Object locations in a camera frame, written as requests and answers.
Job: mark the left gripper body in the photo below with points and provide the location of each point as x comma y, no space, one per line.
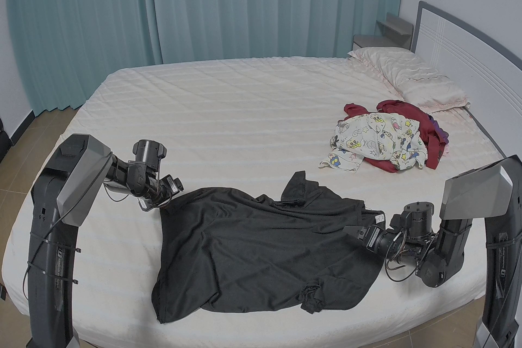
173,186

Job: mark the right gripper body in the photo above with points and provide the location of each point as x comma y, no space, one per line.
383,242

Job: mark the black T-shirt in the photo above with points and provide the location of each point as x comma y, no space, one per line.
253,248

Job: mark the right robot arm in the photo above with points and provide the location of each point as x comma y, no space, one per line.
477,191

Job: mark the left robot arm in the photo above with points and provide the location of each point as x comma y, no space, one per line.
77,175

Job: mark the bed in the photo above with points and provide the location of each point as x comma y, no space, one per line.
244,114

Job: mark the white printed pyjama top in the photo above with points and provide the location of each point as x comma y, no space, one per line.
379,138

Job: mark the pink garment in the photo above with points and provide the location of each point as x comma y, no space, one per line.
446,148

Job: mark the purple garment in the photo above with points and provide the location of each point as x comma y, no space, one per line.
440,132

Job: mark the dark red garment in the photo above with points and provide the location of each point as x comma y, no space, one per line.
412,112

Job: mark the cream pillow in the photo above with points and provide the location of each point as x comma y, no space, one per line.
412,77

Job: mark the grey bedside table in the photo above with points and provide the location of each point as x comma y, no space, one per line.
383,38

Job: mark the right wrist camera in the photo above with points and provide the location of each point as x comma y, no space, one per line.
396,222

